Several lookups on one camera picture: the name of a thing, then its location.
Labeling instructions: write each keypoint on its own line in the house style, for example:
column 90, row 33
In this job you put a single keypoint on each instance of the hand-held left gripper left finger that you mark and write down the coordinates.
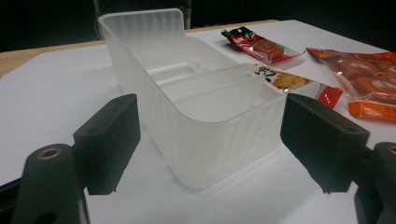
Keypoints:
column 107, row 146

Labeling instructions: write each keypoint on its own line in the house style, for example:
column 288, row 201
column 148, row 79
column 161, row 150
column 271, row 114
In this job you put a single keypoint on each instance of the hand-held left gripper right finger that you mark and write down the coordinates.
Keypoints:
column 323, row 146

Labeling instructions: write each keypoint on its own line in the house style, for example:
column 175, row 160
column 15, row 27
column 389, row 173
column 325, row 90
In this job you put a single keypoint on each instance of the large orange snack packet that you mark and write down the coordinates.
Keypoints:
column 364, row 77

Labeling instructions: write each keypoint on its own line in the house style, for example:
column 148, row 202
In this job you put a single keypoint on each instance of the translucent white plastic storage box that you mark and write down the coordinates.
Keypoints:
column 199, row 137

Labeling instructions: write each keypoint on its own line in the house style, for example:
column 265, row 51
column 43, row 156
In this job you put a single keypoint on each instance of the small red snack packet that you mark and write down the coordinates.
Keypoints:
column 264, row 46

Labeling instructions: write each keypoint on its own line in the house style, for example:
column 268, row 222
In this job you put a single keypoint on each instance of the yellow and red snack packet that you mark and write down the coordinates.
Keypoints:
column 299, row 84

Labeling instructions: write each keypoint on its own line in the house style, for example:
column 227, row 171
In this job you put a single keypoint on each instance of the metal stand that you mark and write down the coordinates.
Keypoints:
column 187, row 15

